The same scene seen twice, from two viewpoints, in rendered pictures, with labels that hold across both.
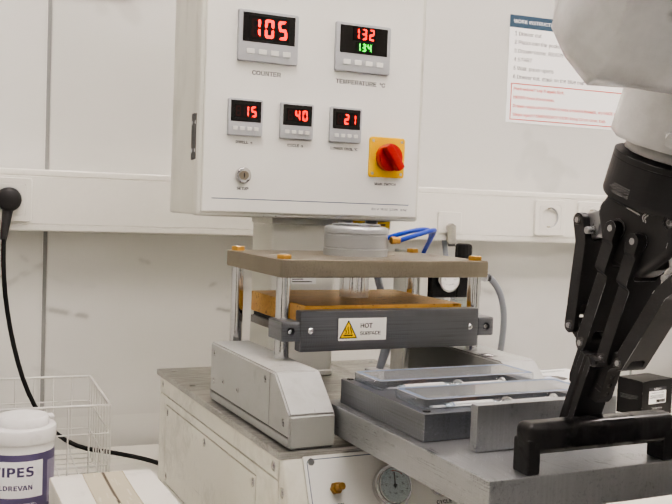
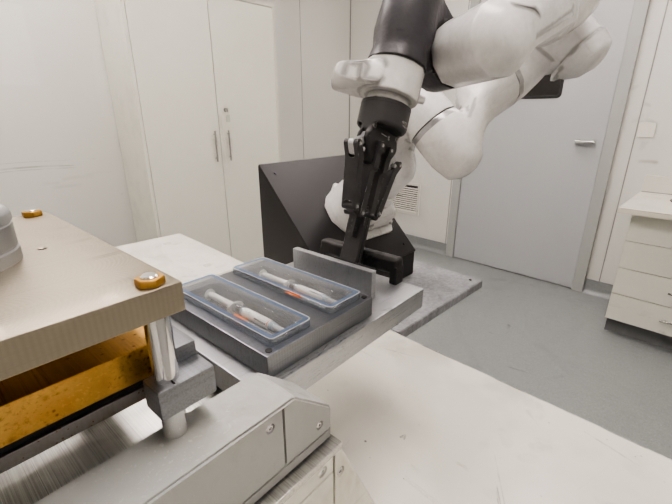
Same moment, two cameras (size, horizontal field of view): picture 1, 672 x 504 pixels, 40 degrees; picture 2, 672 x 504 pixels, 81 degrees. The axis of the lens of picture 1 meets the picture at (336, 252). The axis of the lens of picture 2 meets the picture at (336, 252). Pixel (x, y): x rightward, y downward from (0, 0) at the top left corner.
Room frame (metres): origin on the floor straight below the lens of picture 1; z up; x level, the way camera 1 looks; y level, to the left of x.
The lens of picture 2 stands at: (1.00, 0.29, 1.21)
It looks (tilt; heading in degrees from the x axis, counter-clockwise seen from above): 20 degrees down; 246
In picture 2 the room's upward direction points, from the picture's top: straight up
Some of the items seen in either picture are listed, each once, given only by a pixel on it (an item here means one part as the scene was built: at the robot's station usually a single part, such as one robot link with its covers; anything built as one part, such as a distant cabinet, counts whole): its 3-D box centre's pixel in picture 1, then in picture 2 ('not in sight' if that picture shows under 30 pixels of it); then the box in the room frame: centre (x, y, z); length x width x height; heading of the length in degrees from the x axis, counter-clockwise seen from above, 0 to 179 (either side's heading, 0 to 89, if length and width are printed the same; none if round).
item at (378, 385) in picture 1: (445, 382); (237, 309); (0.95, -0.12, 0.99); 0.18 x 0.06 x 0.02; 116
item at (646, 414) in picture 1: (596, 440); (358, 259); (0.74, -0.22, 0.99); 0.15 x 0.02 x 0.04; 116
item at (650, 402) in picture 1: (644, 394); not in sight; (1.76, -0.60, 0.83); 0.09 x 0.06 x 0.07; 124
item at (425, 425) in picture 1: (468, 401); (267, 304); (0.91, -0.14, 0.98); 0.20 x 0.17 x 0.03; 116
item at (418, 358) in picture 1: (479, 378); not in sight; (1.13, -0.18, 0.97); 0.26 x 0.05 x 0.07; 26
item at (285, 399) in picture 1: (266, 388); (184, 485); (1.02, 0.07, 0.97); 0.25 x 0.05 x 0.07; 26
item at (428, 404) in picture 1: (493, 399); (291, 286); (0.87, -0.15, 0.99); 0.18 x 0.06 x 0.02; 116
